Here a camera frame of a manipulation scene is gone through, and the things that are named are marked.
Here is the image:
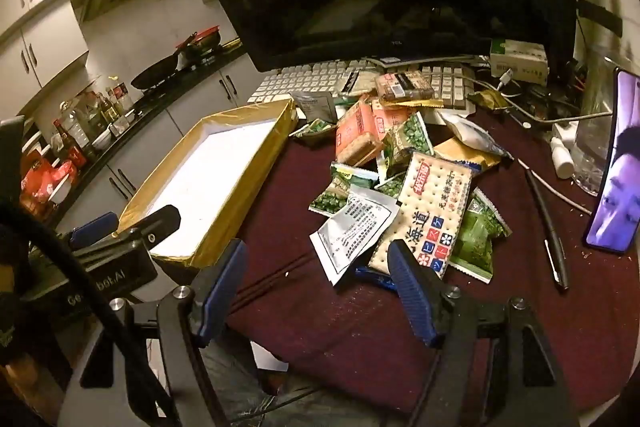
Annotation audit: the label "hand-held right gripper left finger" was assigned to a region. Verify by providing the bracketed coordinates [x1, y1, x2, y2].
[72, 239, 251, 427]

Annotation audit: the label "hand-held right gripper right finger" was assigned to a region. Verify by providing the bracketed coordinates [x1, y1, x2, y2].
[387, 239, 581, 427]

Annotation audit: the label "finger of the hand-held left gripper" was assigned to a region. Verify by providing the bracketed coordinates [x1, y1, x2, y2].
[117, 205, 182, 253]
[67, 212, 121, 250]

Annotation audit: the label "blue snack packet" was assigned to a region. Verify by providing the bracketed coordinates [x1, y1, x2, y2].
[352, 264, 401, 290]

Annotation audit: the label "shallow cardboard box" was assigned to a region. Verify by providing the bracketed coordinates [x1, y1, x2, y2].
[114, 99, 300, 269]

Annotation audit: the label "white cracker packet red-blue print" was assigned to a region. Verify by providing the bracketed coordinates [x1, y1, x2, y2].
[367, 152, 473, 280]

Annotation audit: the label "white sachet black text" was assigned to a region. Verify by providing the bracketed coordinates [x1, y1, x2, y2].
[309, 187, 401, 285]

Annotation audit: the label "pile of green pea packets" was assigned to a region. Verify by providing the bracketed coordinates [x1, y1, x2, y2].
[290, 112, 513, 283]

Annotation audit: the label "orange cracker packet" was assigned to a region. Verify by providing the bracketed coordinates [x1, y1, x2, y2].
[335, 99, 386, 168]
[372, 99, 426, 142]

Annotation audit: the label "red plastic bags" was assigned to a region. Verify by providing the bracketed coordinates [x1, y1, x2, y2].
[20, 152, 81, 218]

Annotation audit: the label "maroon tablecloth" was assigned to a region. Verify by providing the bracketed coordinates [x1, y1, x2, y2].
[220, 107, 640, 418]

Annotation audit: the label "group of condiment bottles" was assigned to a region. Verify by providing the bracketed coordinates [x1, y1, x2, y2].
[50, 79, 136, 162]

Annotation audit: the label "black wok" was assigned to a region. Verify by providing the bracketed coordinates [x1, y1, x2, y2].
[131, 32, 198, 90]

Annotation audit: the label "tan snack packet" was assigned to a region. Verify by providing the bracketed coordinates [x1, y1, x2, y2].
[432, 137, 501, 172]

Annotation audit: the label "black pen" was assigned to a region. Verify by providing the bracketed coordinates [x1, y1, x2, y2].
[522, 167, 571, 292]

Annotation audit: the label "white pouch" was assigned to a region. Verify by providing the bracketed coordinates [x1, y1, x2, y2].
[442, 112, 513, 162]

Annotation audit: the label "thin wooden stick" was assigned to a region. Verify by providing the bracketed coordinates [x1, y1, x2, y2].
[517, 158, 593, 215]

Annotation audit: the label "red-rimmed pot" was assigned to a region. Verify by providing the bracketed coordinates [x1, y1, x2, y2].
[175, 26, 223, 58]

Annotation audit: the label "grey sachet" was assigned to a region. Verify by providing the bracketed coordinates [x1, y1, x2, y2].
[290, 91, 338, 125]

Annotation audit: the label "white keyboard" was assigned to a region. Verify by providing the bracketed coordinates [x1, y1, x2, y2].
[247, 57, 478, 125]

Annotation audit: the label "small white bottle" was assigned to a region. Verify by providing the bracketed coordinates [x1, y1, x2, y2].
[550, 137, 576, 180]

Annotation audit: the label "brown biscuit packet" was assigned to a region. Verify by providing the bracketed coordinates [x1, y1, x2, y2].
[375, 69, 443, 108]

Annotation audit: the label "gold wrapper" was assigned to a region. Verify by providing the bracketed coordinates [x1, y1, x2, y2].
[467, 89, 508, 112]

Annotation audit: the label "upper kitchen cabinets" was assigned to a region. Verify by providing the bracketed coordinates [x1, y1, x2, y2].
[0, 0, 221, 118]

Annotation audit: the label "smartphone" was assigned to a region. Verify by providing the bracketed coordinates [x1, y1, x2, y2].
[582, 67, 640, 254]

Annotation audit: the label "clear plastic container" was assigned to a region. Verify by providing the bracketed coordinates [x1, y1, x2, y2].
[572, 52, 618, 198]

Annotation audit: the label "green and white carton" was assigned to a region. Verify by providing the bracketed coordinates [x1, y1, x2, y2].
[489, 38, 550, 84]

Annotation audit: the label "thick black cable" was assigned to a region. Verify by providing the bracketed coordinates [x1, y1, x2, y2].
[0, 207, 181, 427]

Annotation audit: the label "white charging cable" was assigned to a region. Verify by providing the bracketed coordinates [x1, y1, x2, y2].
[462, 67, 613, 125]

